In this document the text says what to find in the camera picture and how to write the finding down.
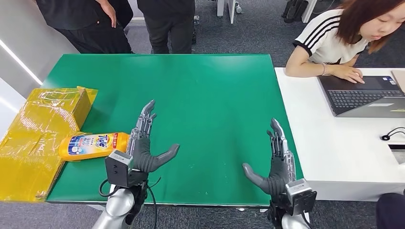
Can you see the orange detergent bottle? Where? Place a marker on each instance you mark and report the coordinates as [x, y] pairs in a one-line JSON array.
[[95, 147]]

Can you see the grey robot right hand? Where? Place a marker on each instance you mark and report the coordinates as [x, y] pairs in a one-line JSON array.
[[278, 173]]

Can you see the seated person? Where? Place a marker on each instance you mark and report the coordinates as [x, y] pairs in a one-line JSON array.
[[329, 38]]

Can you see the black chair base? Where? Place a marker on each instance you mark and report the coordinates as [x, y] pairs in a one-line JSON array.
[[292, 12]]

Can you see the tan notebook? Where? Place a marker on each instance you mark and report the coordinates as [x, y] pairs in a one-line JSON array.
[[399, 80]]

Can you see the dark grey laptop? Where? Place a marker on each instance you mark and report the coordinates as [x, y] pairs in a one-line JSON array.
[[357, 94]]

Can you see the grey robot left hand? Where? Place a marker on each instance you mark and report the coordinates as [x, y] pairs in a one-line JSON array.
[[142, 155]]

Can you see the seated person's right hand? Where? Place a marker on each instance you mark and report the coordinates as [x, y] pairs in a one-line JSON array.
[[348, 74]]

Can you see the standing person in black shirt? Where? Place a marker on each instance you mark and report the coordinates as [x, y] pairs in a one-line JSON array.
[[79, 19]]

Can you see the white slanted desk leg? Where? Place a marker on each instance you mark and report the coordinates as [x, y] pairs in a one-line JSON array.
[[308, 11]]

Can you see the yellow taped cardboard box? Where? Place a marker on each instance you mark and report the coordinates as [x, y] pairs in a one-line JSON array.
[[31, 126]]

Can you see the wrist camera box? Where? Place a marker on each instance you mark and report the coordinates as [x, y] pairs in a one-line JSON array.
[[117, 169], [299, 196]]

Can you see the dark fabric seat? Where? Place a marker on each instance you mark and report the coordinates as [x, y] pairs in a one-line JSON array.
[[390, 211]]

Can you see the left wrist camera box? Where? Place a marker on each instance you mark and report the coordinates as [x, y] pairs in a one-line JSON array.
[[117, 169]]

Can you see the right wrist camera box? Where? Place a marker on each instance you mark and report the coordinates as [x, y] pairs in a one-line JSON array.
[[299, 196]]

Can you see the standing person's hand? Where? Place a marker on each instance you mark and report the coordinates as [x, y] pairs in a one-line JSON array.
[[109, 12]]

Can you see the standing person in dark trousers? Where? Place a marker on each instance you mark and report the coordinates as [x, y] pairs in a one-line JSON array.
[[167, 28]]

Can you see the white desk legs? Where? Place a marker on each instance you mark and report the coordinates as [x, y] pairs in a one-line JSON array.
[[220, 8]]

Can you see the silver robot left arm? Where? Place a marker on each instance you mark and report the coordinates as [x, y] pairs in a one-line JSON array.
[[118, 205]]

